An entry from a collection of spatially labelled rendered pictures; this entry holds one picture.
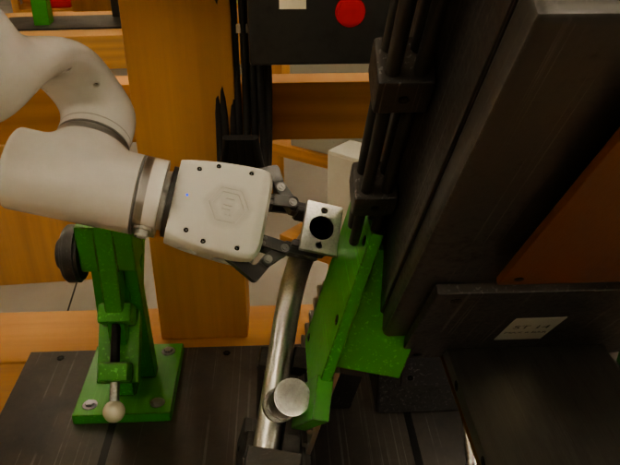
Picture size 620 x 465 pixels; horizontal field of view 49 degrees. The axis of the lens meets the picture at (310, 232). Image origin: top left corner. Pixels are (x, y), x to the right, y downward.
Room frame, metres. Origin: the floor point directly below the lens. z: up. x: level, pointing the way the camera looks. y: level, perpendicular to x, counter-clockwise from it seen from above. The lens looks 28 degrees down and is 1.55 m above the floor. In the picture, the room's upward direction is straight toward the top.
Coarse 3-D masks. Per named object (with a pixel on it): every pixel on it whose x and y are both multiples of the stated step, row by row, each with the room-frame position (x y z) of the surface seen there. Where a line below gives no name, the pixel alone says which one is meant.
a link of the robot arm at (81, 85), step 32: (0, 32) 0.53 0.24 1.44; (0, 64) 0.53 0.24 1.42; (32, 64) 0.56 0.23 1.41; (64, 64) 0.61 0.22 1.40; (96, 64) 0.66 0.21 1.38; (0, 96) 0.53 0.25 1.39; (32, 96) 0.56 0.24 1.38; (64, 96) 0.67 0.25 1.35; (96, 96) 0.67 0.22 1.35; (128, 128) 0.68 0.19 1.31
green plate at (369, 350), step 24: (360, 240) 0.54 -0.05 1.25; (336, 264) 0.60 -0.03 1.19; (360, 264) 0.52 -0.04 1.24; (336, 288) 0.57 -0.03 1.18; (360, 288) 0.52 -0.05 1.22; (336, 312) 0.54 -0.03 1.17; (360, 312) 0.53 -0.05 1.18; (312, 336) 0.60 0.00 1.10; (336, 336) 0.52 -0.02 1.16; (360, 336) 0.53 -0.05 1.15; (384, 336) 0.53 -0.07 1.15; (312, 360) 0.57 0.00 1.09; (336, 360) 0.52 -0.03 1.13; (360, 360) 0.53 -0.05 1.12; (384, 360) 0.53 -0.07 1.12
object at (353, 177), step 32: (416, 0) 0.35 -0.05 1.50; (448, 0) 0.35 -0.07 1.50; (384, 32) 0.39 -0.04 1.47; (416, 32) 0.39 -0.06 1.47; (384, 64) 0.39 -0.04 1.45; (416, 64) 0.38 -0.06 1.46; (384, 96) 0.39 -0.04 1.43; (416, 96) 0.39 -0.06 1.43; (384, 128) 0.42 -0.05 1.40; (384, 160) 0.48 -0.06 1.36; (352, 192) 0.49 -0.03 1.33; (384, 192) 0.48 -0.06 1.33; (352, 224) 0.52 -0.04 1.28
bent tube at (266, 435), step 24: (312, 216) 0.63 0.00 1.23; (336, 216) 0.64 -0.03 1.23; (312, 240) 0.62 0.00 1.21; (336, 240) 0.62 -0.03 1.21; (288, 264) 0.69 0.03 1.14; (312, 264) 0.69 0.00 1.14; (288, 288) 0.68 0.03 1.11; (288, 312) 0.67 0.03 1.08; (288, 336) 0.65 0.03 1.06; (288, 360) 0.63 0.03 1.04; (264, 384) 0.61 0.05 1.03; (264, 432) 0.56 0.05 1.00
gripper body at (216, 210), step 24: (192, 168) 0.64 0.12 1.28; (216, 168) 0.65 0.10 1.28; (240, 168) 0.65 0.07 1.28; (168, 192) 0.61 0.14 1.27; (192, 192) 0.62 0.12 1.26; (216, 192) 0.63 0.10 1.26; (240, 192) 0.63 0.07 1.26; (264, 192) 0.64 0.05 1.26; (168, 216) 0.60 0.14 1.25; (192, 216) 0.61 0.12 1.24; (216, 216) 0.61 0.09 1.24; (240, 216) 0.62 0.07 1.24; (264, 216) 0.62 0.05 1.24; (168, 240) 0.60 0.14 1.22; (192, 240) 0.59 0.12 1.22; (216, 240) 0.59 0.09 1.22; (240, 240) 0.60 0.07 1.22
